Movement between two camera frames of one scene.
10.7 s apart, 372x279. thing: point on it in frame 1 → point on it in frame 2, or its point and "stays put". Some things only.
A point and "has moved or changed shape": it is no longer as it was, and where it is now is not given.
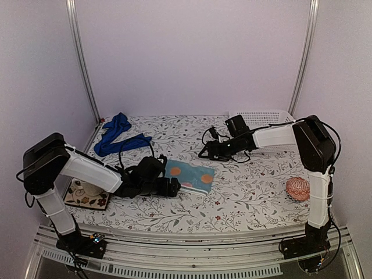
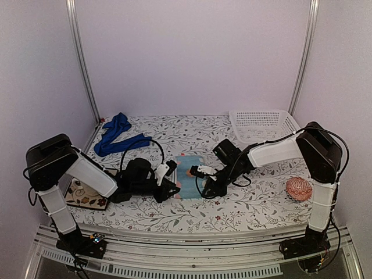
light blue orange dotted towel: x=197 y=178 has moved or changed shape
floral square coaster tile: x=76 y=196 stays put
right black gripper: x=211 y=145 → x=217 y=190
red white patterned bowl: x=297 y=189 stays put
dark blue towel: x=110 y=130 stays put
